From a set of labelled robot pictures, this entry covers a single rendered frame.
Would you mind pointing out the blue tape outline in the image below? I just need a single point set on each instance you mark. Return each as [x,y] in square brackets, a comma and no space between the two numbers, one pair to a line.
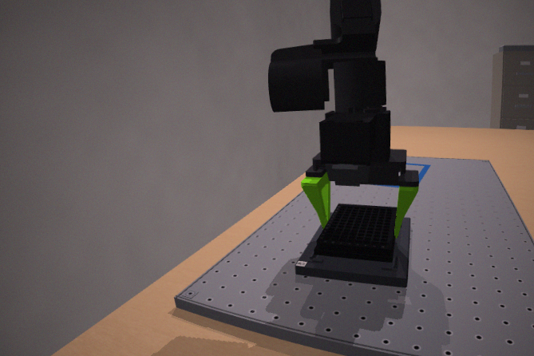
[421,174]

